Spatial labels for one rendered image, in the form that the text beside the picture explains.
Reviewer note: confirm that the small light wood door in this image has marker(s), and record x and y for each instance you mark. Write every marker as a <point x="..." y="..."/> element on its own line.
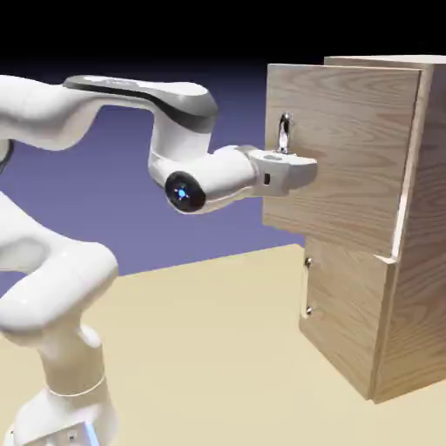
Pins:
<point x="345" y="313"/>

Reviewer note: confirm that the light wood cabinet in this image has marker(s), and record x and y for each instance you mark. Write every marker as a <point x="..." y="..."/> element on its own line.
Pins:
<point x="411" y="244"/>

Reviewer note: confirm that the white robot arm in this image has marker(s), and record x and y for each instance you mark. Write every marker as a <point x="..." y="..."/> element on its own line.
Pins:
<point x="181" y="139"/>

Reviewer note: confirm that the large light wood door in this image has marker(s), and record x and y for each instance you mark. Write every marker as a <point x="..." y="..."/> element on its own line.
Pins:
<point x="348" y="115"/>

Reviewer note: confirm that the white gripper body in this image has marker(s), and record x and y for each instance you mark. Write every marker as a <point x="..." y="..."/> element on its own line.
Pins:
<point x="300" y="171"/>

